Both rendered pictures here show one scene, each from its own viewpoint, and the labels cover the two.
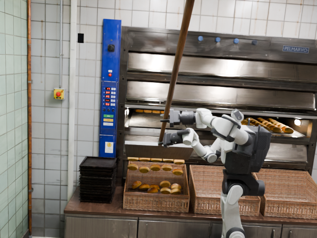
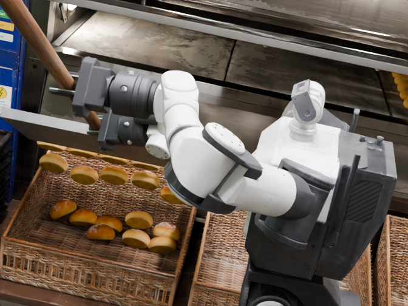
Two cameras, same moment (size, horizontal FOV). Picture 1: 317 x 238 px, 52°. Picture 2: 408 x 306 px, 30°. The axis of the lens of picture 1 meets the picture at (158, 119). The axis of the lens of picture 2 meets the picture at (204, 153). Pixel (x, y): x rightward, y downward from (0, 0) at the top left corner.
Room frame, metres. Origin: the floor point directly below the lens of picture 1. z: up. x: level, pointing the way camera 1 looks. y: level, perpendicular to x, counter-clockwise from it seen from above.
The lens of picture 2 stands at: (0.61, -0.44, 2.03)
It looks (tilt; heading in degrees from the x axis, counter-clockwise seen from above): 25 degrees down; 4
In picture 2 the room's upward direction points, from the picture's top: 11 degrees clockwise
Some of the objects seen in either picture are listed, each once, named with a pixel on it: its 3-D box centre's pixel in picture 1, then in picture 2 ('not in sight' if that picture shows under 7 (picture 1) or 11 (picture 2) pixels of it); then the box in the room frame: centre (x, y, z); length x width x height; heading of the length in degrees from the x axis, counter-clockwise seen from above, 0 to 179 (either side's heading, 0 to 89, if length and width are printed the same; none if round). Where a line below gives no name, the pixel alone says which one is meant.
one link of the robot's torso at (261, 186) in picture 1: (243, 183); (300, 295); (2.17, -0.63, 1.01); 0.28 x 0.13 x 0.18; 93
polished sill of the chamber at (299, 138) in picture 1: (217, 133); (306, 106); (3.06, -0.58, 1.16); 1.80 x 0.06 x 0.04; 92
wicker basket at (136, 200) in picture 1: (156, 184); (107, 223); (2.76, -0.02, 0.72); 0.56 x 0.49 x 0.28; 91
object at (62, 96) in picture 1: (59, 93); not in sight; (2.94, 0.92, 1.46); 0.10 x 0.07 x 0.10; 92
